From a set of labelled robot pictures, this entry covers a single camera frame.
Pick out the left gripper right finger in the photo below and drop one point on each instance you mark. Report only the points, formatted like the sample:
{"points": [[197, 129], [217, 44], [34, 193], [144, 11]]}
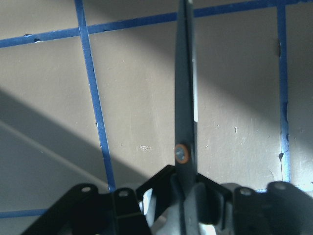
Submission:
{"points": [[283, 209]]}

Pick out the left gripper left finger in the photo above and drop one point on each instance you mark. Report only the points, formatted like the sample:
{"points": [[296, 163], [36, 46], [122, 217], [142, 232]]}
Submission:
{"points": [[82, 210]]}

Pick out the grey orange scissors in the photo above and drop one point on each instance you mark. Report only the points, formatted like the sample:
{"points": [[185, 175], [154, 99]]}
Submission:
{"points": [[189, 210]]}

